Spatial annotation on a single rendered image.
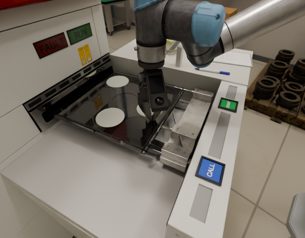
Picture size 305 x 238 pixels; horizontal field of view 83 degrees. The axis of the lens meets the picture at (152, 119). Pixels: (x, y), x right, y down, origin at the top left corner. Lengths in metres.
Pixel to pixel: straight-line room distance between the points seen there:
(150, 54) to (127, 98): 0.30
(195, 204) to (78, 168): 0.38
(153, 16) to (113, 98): 0.39
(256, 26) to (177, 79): 0.38
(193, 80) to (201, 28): 0.41
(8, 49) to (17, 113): 0.19
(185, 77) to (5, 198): 0.79
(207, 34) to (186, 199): 0.32
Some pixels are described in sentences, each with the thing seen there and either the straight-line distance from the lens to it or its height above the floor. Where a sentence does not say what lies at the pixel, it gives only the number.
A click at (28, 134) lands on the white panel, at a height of 0.87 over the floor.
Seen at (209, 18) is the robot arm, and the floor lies 1.23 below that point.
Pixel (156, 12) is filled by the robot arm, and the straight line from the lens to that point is 0.41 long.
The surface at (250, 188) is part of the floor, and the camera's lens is 1.63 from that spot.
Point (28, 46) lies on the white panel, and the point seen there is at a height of 1.12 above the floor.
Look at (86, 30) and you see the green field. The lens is 0.79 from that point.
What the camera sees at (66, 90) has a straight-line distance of 0.74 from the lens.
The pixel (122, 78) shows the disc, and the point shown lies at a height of 0.90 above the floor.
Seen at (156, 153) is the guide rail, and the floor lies 0.84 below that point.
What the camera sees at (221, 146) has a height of 0.96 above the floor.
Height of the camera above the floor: 1.31
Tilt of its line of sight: 43 degrees down
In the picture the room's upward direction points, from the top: straight up
